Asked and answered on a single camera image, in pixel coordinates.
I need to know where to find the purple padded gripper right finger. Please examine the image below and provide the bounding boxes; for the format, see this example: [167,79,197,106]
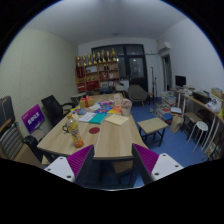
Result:
[132,143,183,185]

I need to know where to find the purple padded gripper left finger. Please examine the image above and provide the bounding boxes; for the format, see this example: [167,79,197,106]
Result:
[45,145,94,186]

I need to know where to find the small wooden side table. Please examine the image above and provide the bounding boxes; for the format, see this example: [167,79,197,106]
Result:
[138,117,168,146]

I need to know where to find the red round coaster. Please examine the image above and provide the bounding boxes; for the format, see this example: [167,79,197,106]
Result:
[89,127,100,134]

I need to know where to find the dark mug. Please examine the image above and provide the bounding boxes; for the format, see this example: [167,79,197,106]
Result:
[62,125,69,133]

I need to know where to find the orange drink bottle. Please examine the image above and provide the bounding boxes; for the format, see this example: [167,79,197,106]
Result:
[66,114,84,148]

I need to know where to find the white paper sheet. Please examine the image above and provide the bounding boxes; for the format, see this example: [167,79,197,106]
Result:
[79,112,96,122]

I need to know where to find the brown paper bag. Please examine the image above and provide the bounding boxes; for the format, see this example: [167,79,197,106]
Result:
[170,116,183,133]

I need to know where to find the teal book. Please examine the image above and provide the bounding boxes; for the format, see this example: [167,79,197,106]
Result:
[90,113,107,124]

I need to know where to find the long wooden table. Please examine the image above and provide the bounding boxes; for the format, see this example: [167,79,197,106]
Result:
[36,92,148,163]

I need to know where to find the yellow paper envelope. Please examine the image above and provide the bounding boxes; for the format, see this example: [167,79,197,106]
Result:
[106,114,128,126]

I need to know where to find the black office chair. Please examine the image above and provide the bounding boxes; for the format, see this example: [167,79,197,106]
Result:
[41,95,75,126]

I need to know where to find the purple sign board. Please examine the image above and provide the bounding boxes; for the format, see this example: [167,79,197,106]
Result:
[21,104,45,133]

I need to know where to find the white round stool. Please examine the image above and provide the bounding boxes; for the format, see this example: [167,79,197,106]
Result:
[188,121,208,150]

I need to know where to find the yellow gift box red ribbon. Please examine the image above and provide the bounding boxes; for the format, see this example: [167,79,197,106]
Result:
[80,95,94,108]

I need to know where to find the orange booklet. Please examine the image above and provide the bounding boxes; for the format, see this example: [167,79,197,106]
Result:
[108,106,122,115]

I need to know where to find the white cup with items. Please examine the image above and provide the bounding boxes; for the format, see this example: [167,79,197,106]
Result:
[121,99,132,116]

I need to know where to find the pink package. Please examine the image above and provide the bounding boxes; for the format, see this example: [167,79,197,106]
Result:
[100,100,114,106]

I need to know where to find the grey armchair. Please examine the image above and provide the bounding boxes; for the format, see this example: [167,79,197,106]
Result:
[127,85,148,103]

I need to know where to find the black computer monitor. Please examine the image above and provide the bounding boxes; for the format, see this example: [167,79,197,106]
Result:
[175,75,186,87]

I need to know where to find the wooden shelf with trophies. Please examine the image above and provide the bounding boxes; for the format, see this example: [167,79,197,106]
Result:
[75,48,120,92]

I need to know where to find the white air conditioner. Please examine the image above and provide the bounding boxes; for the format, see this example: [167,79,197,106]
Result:
[158,41,170,52]

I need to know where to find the wooden wall desk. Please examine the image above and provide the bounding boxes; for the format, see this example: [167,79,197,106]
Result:
[182,95,224,160]

